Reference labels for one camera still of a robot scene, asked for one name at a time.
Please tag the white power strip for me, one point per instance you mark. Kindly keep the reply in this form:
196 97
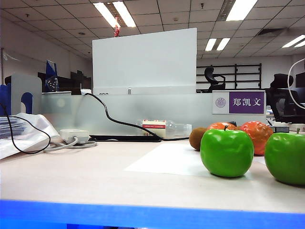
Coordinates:
73 134

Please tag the black flat pad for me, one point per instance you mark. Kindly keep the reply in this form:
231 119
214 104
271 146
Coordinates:
114 138

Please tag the white board panel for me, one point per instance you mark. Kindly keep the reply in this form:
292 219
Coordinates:
143 62

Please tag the black shelf rack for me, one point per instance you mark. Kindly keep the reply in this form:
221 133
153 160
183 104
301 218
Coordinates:
236 76

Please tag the black mesh office chair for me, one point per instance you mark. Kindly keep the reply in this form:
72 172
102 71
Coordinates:
283 102

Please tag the grey blue file holder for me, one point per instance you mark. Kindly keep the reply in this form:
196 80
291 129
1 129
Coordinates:
25 83

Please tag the purple white name plate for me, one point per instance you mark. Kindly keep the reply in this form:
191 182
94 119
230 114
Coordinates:
246 102

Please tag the fluorescent ceiling light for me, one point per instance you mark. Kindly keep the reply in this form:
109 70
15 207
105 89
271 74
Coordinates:
210 44
240 9
123 14
293 41

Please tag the orange plastic tangerine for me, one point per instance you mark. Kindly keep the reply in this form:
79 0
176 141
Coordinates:
260 138
218 126

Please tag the dark office cabinet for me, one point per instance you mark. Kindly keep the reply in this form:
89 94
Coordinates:
75 81

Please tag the green plastic apple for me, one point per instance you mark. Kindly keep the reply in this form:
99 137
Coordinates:
286 157
226 152

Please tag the blue glass trophy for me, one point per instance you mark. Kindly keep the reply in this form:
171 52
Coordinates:
50 71

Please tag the frosted glass desk partition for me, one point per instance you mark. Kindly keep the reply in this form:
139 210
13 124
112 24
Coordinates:
178 107

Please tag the red hanging ornament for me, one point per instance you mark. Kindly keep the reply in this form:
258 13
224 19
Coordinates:
116 32

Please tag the dark ceiling air vent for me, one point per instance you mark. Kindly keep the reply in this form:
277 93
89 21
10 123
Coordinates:
271 31

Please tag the brown plastic kiwi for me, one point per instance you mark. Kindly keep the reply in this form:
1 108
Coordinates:
196 138

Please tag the white paper sheet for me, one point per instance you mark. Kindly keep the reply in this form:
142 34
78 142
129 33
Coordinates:
259 160
171 159

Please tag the clear plastic bottle red label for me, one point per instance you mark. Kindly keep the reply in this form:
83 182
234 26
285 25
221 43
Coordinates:
154 126

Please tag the dark flat box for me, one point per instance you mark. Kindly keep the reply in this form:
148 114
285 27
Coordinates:
280 129

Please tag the white plastic bag with papers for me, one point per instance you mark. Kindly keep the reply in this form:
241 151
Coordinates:
35 128

